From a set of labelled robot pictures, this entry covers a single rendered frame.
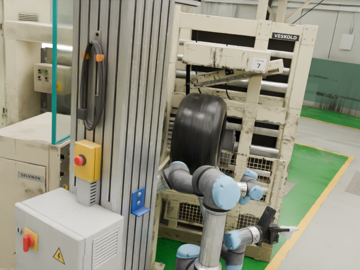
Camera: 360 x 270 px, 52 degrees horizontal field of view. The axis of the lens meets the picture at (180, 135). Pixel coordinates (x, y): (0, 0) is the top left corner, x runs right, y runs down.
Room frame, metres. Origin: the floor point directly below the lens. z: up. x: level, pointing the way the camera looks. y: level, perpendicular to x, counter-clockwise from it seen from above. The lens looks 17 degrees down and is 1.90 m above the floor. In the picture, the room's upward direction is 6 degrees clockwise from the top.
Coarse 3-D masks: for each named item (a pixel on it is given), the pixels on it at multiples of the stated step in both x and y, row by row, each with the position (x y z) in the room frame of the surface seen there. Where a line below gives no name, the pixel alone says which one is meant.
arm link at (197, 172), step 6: (198, 168) 1.40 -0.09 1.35; (204, 168) 1.38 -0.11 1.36; (198, 174) 1.37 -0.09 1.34; (192, 180) 1.39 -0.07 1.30; (192, 186) 1.43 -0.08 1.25; (198, 192) 1.40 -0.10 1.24; (198, 198) 1.44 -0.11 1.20; (204, 210) 1.44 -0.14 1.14; (204, 216) 1.45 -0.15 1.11; (222, 240) 1.48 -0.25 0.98
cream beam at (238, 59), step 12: (192, 48) 2.65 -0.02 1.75; (204, 48) 2.63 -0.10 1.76; (216, 48) 2.62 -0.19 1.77; (228, 48) 2.60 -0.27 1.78; (240, 48) 2.73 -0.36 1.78; (192, 60) 2.65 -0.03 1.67; (204, 60) 2.63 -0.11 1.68; (216, 60) 2.61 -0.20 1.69; (228, 60) 2.60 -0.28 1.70; (240, 60) 2.58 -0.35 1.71; (252, 60) 2.57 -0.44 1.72; (264, 72) 2.55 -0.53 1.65
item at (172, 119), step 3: (171, 114) 2.95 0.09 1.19; (174, 114) 2.94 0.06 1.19; (171, 117) 2.82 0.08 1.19; (174, 117) 2.83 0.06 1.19; (171, 120) 2.82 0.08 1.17; (174, 120) 2.81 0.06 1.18; (171, 123) 2.81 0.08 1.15; (171, 126) 2.82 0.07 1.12; (168, 129) 2.95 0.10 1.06; (171, 129) 2.82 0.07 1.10; (168, 132) 2.81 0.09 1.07; (171, 132) 2.81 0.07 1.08; (168, 135) 2.83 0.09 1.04; (171, 135) 2.83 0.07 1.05; (168, 138) 2.95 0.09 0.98; (168, 141) 2.81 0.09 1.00; (168, 144) 2.82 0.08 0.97; (168, 150) 2.81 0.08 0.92
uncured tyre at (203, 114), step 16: (192, 96) 2.38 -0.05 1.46; (208, 96) 2.40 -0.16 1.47; (176, 112) 2.30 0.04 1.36; (192, 112) 2.25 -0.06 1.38; (208, 112) 2.24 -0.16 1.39; (224, 112) 2.35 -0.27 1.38; (176, 128) 2.22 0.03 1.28; (192, 128) 2.19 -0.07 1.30; (208, 128) 2.18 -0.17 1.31; (224, 128) 2.61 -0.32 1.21; (176, 144) 2.19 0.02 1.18; (192, 144) 2.16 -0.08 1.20; (208, 144) 2.15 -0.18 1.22; (176, 160) 2.20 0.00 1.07; (192, 160) 2.17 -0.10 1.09; (208, 160) 2.16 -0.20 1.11
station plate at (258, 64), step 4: (256, 60) 2.56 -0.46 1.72; (260, 60) 2.56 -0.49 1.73; (264, 60) 2.55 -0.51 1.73; (252, 64) 2.57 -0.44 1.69; (256, 64) 2.56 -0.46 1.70; (260, 64) 2.56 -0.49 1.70; (264, 64) 2.55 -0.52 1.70; (252, 68) 2.57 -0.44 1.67; (256, 68) 2.56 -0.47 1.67; (260, 68) 2.55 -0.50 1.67; (264, 68) 2.55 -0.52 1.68
